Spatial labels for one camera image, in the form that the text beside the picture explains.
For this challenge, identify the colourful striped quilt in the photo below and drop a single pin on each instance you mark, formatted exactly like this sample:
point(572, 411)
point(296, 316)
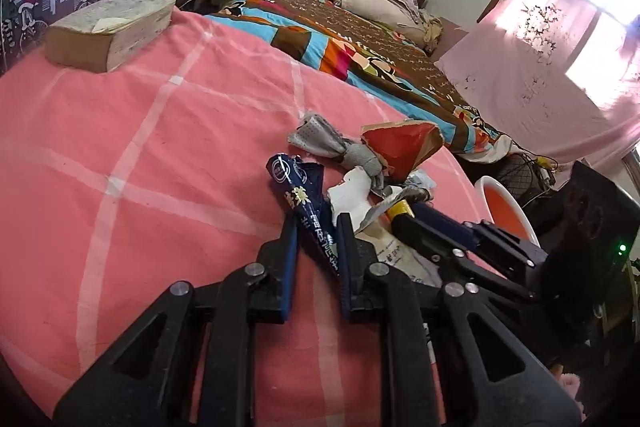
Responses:
point(360, 52)

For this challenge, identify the dark blue snack wrapper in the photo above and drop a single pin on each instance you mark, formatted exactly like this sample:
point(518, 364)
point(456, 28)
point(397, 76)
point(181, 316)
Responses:
point(300, 197)

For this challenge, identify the white crumpled paper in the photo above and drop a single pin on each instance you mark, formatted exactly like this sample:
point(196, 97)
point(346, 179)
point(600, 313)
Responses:
point(350, 197)

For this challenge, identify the yellowish crumpled cloth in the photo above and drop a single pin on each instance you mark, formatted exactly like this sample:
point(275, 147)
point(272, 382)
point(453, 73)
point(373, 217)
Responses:
point(432, 34)

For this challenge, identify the pink curtain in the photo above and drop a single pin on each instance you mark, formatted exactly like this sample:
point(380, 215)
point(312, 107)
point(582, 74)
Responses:
point(540, 72)

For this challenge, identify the white printed paper packet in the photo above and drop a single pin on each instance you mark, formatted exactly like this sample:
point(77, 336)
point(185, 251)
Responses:
point(395, 252)

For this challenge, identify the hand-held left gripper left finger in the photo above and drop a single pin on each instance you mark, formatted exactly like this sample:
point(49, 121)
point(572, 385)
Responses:
point(286, 257)

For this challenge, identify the small yellow device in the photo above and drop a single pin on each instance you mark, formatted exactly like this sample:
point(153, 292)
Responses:
point(542, 164)

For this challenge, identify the pink checked blanket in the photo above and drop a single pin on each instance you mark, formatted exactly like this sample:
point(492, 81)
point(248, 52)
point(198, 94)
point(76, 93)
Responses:
point(150, 157)

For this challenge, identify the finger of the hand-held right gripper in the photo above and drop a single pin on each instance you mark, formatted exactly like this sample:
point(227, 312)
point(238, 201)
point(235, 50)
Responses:
point(440, 224)
point(495, 279)

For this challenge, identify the tan tissue box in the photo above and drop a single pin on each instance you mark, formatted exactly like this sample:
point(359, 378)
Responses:
point(110, 32)

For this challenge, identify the yellow black wrapper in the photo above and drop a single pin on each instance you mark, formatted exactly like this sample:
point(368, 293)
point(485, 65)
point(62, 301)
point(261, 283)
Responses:
point(400, 209)

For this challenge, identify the red paper wrapper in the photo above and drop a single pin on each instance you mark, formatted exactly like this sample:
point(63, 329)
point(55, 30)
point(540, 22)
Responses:
point(400, 147)

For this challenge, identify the grey mesh cloth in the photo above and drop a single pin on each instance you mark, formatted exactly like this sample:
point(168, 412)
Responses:
point(325, 142)

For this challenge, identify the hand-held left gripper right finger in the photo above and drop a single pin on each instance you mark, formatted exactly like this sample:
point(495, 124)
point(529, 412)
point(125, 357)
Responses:
point(345, 257)

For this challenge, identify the red basin with white rim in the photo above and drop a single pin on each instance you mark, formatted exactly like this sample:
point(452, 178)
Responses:
point(505, 207)

